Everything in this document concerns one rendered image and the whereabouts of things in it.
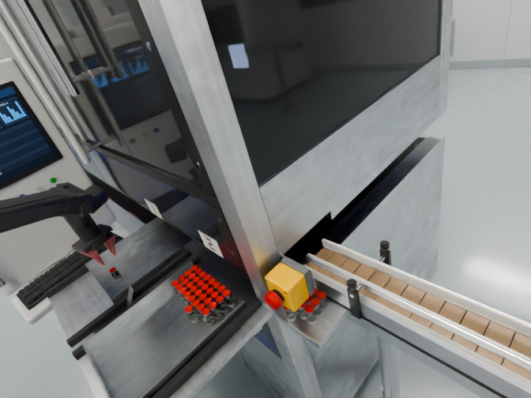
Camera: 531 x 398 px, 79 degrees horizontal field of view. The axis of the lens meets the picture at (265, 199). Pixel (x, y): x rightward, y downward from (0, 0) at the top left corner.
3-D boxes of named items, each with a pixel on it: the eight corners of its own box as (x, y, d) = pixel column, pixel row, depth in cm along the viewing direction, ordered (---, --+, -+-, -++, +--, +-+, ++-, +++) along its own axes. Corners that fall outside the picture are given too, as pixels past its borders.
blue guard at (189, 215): (57, 149, 210) (39, 124, 200) (247, 268, 77) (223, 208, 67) (55, 150, 210) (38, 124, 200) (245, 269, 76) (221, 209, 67)
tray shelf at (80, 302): (167, 216, 133) (165, 212, 132) (293, 294, 84) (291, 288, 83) (49, 295, 109) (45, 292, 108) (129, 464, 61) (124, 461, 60)
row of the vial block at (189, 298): (182, 289, 93) (176, 278, 90) (217, 321, 80) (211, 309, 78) (175, 294, 92) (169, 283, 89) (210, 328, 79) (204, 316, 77)
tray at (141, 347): (195, 268, 99) (190, 260, 97) (248, 309, 81) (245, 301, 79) (89, 351, 83) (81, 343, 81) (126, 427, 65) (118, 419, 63)
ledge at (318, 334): (313, 282, 86) (311, 276, 85) (355, 305, 77) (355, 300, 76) (278, 319, 79) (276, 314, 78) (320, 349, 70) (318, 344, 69)
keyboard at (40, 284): (108, 231, 146) (105, 227, 144) (124, 238, 137) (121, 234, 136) (16, 296, 122) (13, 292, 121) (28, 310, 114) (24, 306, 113)
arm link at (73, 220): (54, 212, 87) (67, 212, 85) (73, 197, 92) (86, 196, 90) (69, 230, 91) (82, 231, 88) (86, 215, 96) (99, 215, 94)
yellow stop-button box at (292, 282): (291, 277, 76) (285, 255, 72) (315, 290, 71) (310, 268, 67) (269, 298, 72) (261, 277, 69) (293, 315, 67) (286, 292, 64)
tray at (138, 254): (171, 216, 128) (167, 209, 126) (208, 238, 110) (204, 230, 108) (89, 271, 111) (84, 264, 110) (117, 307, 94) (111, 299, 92)
